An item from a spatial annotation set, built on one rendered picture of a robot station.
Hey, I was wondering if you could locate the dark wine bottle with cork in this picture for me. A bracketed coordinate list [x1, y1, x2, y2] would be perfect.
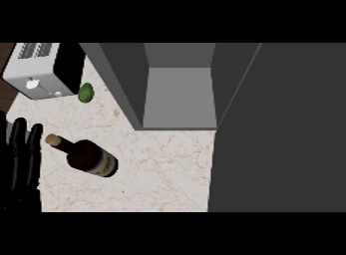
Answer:
[43, 132, 120, 178]

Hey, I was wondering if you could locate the green avocado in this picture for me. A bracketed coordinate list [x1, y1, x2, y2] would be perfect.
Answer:
[77, 82, 96, 104]

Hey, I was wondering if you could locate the grey open cabinet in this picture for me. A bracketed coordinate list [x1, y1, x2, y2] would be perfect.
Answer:
[79, 42, 264, 131]

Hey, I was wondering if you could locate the dark grey cabinet door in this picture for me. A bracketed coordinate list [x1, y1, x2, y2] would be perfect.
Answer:
[206, 42, 346, 213]

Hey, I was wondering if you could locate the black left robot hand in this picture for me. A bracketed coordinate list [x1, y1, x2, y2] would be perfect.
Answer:
[0, 110, 45, 213]

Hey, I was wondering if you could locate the silver toaster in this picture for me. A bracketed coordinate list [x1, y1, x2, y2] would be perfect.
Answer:
[0, 42, 88, 102]

